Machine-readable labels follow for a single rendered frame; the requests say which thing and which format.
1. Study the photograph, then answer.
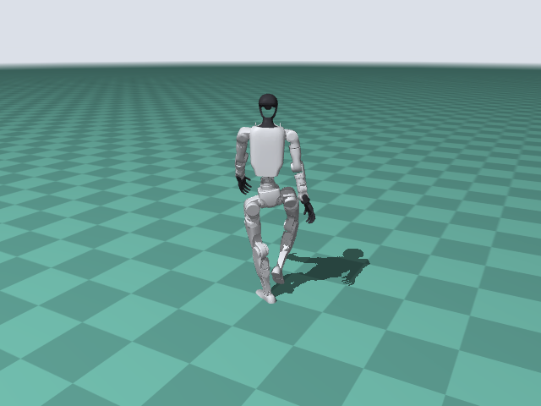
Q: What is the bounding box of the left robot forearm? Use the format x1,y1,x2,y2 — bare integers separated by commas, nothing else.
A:
235,154,246,180

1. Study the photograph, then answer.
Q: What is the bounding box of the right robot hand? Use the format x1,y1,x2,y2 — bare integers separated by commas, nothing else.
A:
301,195,315,224

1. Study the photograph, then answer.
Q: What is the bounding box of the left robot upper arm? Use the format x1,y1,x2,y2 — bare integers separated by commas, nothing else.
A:
236,127,251,163

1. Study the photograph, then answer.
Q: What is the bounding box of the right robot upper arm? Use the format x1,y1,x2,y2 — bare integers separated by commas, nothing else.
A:
284,129,303,173

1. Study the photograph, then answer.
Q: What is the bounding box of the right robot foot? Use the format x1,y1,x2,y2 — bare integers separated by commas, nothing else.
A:
271,266,285,284

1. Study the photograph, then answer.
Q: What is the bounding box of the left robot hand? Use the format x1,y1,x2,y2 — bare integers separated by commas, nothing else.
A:
236,176,252,195

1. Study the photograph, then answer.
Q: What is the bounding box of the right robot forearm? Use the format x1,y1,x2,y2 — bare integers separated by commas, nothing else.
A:
294,161,309,201

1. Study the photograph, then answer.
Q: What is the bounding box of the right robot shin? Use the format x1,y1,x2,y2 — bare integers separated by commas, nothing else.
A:
276,221,298,271

